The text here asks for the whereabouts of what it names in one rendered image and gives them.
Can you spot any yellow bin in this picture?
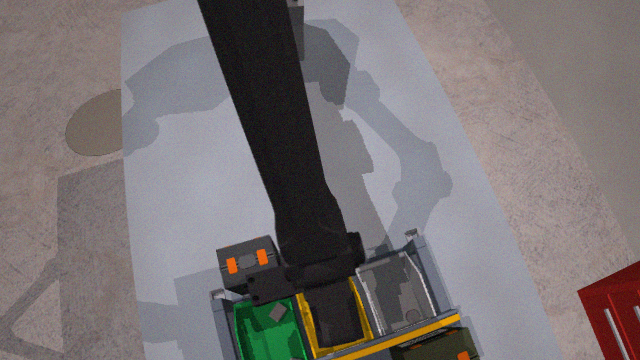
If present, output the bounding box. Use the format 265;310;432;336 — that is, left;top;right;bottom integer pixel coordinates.
296;277;374;359

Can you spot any yellow flat bar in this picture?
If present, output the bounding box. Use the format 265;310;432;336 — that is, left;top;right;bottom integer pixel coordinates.
331;314;460;360

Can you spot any grey open bin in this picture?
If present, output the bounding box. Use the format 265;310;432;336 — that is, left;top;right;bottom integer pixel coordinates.
354;254;437;339

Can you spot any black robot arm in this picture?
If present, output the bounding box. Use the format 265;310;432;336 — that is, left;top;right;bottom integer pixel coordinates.
197;0;366;348

